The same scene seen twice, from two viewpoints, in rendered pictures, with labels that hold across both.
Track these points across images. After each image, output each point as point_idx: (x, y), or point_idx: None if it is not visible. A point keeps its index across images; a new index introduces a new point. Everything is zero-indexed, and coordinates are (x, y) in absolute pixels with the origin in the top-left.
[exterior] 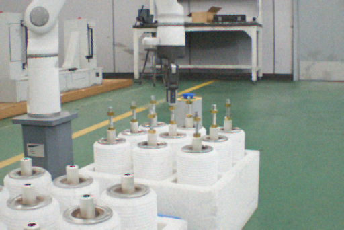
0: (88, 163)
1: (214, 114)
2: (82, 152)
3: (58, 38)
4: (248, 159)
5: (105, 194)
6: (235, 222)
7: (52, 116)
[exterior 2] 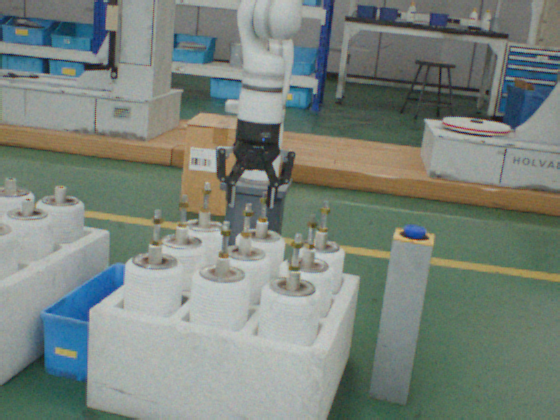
0: (455, 307)
1: (222, 236)
2: (509, 298)
3: (285, 85)
4: (255, 341)
5: None
6: (169, 402)
7: (244, 181)
